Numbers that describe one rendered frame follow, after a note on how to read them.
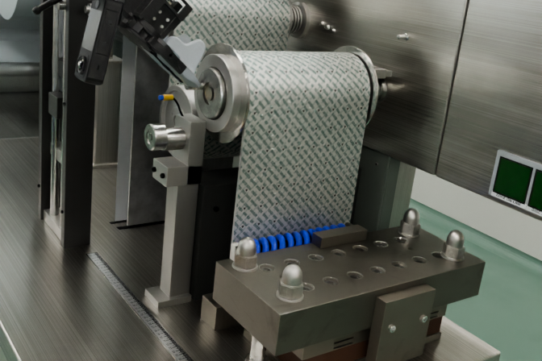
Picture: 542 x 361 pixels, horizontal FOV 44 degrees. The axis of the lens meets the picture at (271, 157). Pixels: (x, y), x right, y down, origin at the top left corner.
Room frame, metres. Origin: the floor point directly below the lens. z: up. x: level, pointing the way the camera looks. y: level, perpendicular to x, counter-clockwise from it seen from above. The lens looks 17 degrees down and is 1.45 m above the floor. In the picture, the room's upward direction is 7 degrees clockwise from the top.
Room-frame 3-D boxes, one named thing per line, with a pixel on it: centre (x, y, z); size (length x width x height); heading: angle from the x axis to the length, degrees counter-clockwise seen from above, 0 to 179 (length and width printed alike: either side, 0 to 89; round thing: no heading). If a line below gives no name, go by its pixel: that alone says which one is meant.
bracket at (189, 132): (0.97, 0.14, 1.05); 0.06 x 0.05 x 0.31; 126
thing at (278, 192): (1.00, -0.05, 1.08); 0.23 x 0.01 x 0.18; 126
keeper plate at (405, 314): (0.85, -0.21, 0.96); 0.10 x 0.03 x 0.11; 126
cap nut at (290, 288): (0.79, -0.05, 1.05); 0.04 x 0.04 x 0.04
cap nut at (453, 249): (0.98, -0.30, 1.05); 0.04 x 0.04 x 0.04
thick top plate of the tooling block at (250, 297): (0.92, -0.15, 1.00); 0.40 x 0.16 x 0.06; 126
